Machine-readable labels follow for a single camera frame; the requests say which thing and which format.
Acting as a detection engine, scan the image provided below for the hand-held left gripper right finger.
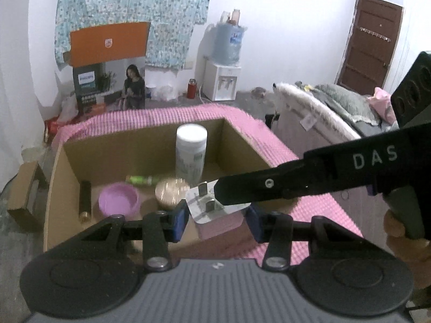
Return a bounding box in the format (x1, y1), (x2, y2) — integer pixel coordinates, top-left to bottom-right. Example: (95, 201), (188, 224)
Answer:
(245, 205), (371, 272)

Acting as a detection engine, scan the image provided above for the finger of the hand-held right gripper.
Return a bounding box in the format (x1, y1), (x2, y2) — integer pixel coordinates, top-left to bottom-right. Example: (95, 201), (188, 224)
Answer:
(214, 159), (308, 206)

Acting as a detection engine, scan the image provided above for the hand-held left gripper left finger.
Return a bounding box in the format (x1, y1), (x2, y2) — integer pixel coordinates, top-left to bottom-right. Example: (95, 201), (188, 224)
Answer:
(67, 200), (189, 272)

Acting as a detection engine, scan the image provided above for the white charger plug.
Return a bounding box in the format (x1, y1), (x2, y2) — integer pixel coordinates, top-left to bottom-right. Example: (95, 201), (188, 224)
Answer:
(186, 181), (251, 239)

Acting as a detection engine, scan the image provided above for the green lip balm stick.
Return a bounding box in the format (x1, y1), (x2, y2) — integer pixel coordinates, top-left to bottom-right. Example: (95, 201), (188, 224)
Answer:
(126, 175), (157, 186)

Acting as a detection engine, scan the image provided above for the pink plastic bowl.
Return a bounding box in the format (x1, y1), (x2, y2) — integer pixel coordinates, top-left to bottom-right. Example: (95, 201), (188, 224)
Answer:
(99, 182), (141, 216)

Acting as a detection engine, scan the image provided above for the white plastic bottle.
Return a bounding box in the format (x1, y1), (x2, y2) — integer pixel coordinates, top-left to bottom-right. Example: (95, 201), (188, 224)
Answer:
(176, 124), (207, 189)

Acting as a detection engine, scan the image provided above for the large printed cardboard box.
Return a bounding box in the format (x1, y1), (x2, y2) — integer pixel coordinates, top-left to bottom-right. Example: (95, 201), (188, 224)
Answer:
(43, 118), (300, 261)

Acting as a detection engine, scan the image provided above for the black cylindrical tube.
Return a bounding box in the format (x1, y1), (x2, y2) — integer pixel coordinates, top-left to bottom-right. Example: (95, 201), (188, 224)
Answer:
(79, 181), (92, 222)

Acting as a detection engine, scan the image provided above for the person's right hand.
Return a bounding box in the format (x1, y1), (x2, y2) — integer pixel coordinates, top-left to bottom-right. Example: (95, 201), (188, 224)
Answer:
(383, 209), (431, 290)

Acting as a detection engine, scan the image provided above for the pink checkered tablecloth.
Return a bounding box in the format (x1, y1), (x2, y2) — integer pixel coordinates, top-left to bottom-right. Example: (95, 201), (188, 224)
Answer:
(50, 105), (364, 266)

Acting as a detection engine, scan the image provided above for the pink pillow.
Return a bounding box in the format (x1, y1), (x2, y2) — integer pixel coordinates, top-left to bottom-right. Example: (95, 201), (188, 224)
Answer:
(368, 87), (398, 125)

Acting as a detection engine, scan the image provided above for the grey quilted mattress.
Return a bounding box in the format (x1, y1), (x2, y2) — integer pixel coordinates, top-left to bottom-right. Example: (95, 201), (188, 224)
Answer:
(269, 101), (391, 253)

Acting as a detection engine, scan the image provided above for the grey-green blanket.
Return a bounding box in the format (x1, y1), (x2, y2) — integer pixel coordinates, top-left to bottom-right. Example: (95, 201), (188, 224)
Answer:
(313, 83), (379, 125)

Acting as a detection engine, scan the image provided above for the white water dispenser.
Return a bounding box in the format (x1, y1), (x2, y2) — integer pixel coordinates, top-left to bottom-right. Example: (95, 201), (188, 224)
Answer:
(204, 61), (242, 101)

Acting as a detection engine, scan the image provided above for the brown wooden door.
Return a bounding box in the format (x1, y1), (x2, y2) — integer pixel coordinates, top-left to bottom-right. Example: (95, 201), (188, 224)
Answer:
(335, 0), (405, 96)

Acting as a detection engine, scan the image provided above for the white plastic bag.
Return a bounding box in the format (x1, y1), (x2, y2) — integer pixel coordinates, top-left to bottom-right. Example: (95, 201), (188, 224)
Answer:
(145, 84), (179, 101)

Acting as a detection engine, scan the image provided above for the small plain cardboard box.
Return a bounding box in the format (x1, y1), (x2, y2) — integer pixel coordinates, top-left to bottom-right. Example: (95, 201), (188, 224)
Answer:
(7, 161), (48, 233)

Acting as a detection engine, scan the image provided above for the orange flap appliance carton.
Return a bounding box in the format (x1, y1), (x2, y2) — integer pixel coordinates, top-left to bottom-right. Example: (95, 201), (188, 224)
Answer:
(62, 22), (151, 111)

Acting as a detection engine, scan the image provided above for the white curtain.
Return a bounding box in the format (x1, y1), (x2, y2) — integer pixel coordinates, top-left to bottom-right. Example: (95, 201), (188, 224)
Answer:
(0, 0), (46, 189)

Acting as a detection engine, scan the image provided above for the floral hanging cloth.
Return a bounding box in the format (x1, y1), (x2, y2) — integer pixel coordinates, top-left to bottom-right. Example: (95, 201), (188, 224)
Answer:
(54, 0), (213, 71)

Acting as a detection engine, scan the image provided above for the coat hook rail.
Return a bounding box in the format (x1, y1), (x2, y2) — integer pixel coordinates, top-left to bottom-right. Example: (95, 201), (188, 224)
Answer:
(359, 26), (392, 43)

